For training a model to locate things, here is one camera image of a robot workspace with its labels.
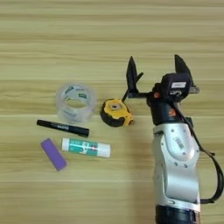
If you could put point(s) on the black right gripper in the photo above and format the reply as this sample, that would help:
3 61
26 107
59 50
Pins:
162 112

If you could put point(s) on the yellow black tape measure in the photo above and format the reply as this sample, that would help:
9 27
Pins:
115 113

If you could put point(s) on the clear tape roll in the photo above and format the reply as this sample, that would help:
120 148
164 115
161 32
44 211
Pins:
62 108

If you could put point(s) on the green white glue stick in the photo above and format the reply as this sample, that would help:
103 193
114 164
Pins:
87 148

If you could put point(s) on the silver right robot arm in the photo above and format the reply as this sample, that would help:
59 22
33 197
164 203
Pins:
175 163

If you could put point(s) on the small black box white label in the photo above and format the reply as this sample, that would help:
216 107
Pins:
169 80

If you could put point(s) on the black marker pen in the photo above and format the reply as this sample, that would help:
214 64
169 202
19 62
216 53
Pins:
62 127

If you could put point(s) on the purple eraser block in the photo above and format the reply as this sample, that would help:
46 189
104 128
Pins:
54 154

